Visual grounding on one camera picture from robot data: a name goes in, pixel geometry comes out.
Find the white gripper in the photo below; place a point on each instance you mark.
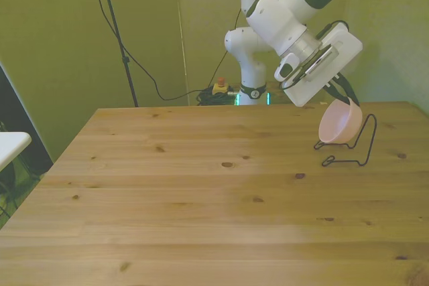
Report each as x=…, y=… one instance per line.
x=321, y=75

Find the pink plastic bowl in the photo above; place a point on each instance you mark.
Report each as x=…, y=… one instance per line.
x=338, y=123

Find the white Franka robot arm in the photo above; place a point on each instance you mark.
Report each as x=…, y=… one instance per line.
x=268, y=21

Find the yellow emergency stop button box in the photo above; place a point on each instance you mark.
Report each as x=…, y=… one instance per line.
x=220, y=87

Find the black tripod stand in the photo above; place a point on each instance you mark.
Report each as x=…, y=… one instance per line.
x=115, y=28

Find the black panel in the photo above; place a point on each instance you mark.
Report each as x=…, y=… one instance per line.
x=23, y=125

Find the white side table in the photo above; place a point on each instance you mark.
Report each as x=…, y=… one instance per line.
x=11, y=143

